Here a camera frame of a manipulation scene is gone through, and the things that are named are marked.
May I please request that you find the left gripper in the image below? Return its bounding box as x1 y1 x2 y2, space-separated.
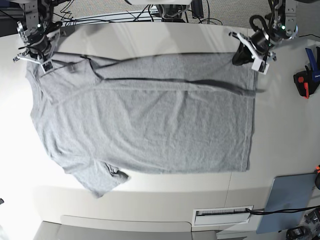
228 31 277 66

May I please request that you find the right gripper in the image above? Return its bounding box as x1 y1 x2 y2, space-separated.
12 33 61 66

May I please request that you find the grey T-shirt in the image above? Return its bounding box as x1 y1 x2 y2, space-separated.
26 53 257 197

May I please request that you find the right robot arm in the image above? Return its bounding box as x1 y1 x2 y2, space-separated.
13 0 64 73

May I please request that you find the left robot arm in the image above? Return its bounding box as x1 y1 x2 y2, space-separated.
229 0 298 73

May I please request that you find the blue bar clamp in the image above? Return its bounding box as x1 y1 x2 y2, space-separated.
305 46 320 72

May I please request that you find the black orange clamp tool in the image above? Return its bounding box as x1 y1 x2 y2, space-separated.
293 65 320 99

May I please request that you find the blue-grey flat board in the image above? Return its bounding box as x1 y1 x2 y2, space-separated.
256 173 316 234

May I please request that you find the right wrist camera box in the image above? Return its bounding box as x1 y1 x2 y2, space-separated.
40 59 54 74

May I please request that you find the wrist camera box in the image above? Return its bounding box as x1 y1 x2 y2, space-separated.
251 58 270 75
40 59 54 74

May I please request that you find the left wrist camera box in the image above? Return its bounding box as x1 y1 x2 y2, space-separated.
251 58 270 75

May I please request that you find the black cable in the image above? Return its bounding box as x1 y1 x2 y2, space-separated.
246 206 320 216

